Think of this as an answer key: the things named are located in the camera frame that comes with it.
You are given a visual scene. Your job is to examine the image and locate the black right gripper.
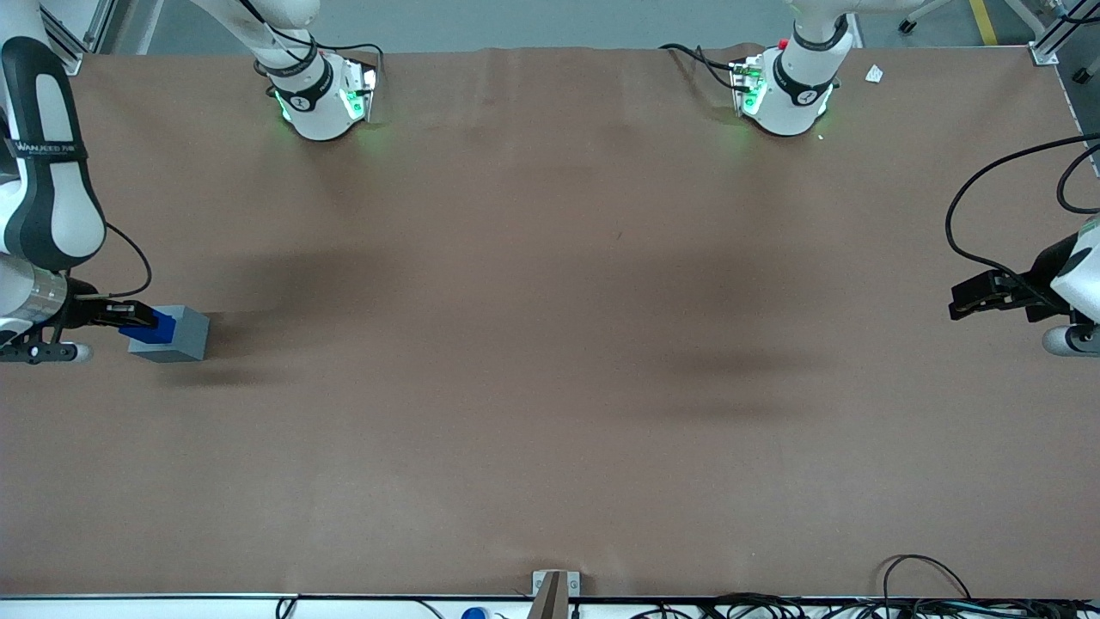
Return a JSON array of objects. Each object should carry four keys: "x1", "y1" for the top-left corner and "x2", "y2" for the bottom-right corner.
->
[{"x1": 60, "y1": 279, "x2": 161, "y2": 334}]

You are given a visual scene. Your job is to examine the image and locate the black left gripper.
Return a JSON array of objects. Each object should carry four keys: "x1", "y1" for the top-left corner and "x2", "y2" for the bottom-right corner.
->
[{"x1": 949, "y1": 232, "x2": 1078, "y2": 326}]

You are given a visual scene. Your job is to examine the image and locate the blue plastic insert part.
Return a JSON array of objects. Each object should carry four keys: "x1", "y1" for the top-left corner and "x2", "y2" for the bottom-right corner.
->
[{"x1": 119, "y1": 307, "x2": 178, "y2": 346}]

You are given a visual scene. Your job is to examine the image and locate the gray square base block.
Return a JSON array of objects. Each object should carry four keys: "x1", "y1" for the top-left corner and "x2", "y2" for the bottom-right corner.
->
[{"x1": 128, "y1": 305, "x2": 211, "y2": 363}]

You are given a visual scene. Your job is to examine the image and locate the grey cart leg with caster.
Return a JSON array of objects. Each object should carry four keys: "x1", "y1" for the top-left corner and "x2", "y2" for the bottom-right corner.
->
[{"x1": 898, "y1": 0, "x2": 956, "y2": 35}]

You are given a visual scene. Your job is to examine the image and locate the brown table cover sheet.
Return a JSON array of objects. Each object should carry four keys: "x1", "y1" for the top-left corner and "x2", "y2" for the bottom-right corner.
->
[{"x1": 0, "y1": 43, "x2": 1100, "y2": 598}]

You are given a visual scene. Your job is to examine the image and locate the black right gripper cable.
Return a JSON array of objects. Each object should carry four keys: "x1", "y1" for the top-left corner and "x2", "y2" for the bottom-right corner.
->
[{"x1": 73, "y1": 222, "x2": 154, "y2": 300}]

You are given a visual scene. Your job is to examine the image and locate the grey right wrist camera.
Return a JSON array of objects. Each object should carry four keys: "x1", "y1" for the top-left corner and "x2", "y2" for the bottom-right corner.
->
[{"x1": 0, "y1": 340, "x2": 94, "y2": 365}]

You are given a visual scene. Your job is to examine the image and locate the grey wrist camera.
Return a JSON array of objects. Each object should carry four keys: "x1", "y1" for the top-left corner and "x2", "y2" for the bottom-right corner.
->
[
  {"x1": 0, "y1": 340, "x2": 94, "y2": 365},
  {"x1": 1042, "y1": 324, "x2": 1100, "y2": 357}
]

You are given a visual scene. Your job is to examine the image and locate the long black left gripper cable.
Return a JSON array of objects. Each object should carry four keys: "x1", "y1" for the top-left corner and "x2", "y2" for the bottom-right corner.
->
[{"x1": 945, "y1": 133, "x2": 1100, "y2": 315}]

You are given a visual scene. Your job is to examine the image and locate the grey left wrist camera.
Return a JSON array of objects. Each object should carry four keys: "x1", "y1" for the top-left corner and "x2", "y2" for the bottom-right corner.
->
[{"x1": 1042, "y1": 324, "x2": 1100, "y2": 357}]

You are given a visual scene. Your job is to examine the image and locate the short black looped cable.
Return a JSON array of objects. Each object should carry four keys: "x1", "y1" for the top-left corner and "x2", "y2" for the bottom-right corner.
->
[{"x1": 1056, "y1": 142, "x2": 1100, "y2": 215}]

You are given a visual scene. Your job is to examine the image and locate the aluminium frame post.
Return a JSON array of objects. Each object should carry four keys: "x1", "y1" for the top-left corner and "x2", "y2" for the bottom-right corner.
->
[
  {"x1": 39, "y1": 0, "x2": 84, "y2": 77},
  {"x1": 1030, "y1": 0, "x2": 1100, "y2": 66}
]

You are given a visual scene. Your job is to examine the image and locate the black arched cable loop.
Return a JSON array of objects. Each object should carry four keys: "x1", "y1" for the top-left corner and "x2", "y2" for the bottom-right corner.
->
[{"x1": 881, "y1": 555, "x2": 973, "y2": 603}]

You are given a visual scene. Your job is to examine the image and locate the black arm base cable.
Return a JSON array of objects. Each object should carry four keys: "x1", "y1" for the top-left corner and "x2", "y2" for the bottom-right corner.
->
[
  {"x1": 308, "y1": 38, "x2": 385, "y2": 87},
  {"x1": 659, "y1": 43, "x2": 742, "y2": 91}
]

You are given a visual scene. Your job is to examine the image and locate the black cable bundle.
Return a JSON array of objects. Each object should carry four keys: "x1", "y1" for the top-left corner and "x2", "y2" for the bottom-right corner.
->
[{"x1": 632, "y1": 591, "x2": 1100, "y2": 619}]

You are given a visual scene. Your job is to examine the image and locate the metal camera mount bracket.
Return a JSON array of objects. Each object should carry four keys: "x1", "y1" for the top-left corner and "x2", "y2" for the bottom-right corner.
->
[{"x1": 532, "y1": 570, "x2": 581, "y2": 619}]

